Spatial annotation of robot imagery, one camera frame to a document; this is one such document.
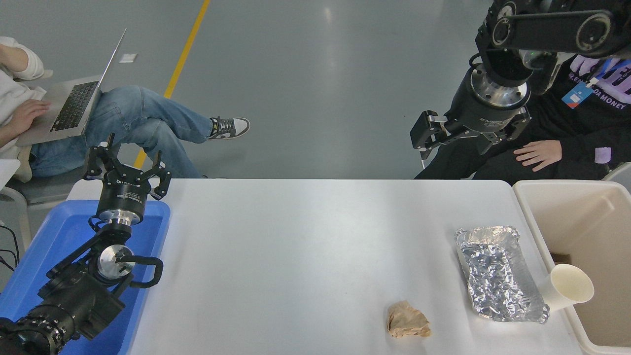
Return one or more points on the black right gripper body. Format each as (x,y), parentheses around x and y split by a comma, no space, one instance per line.
(485,118)

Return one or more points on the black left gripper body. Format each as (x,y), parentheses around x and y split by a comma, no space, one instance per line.
(123,197)

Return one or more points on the silver foil tray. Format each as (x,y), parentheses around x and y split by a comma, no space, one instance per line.
(498,276)

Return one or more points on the white paper cup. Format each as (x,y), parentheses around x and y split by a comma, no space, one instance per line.
(567,291)

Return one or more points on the laptop person's right forearm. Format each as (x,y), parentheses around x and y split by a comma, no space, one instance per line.
(6,136)

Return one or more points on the laptop person's left forearm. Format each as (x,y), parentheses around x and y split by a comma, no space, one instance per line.
(12,58)

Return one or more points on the badge person's left hand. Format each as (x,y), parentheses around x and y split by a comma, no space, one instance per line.
(540,154)

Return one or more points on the laptop person's right hand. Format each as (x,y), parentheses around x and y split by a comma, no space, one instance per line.
(27,116)

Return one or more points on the grey chair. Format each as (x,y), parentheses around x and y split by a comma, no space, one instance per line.
(49,186)

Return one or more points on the person with badge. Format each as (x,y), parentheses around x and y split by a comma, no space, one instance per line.
(567,128)

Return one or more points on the silver laptop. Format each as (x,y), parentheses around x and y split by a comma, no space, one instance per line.
(74,106)

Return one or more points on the person with laptop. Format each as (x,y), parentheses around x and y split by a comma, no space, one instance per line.
(133,116)

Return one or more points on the blue name badge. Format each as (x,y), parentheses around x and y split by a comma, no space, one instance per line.
(577,95)

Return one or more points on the blue plastic tray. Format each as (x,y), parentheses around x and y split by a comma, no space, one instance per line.
(59,231)

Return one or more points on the white paper slip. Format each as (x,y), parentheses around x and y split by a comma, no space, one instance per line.
(128,57)

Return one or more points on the white office chair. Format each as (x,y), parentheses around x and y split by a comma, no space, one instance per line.
(621,175)

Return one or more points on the large pale plastic bin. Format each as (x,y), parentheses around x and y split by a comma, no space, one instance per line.
(601,231)

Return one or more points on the crumpled tan paper ball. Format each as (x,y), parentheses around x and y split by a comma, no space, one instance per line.
(406,320)

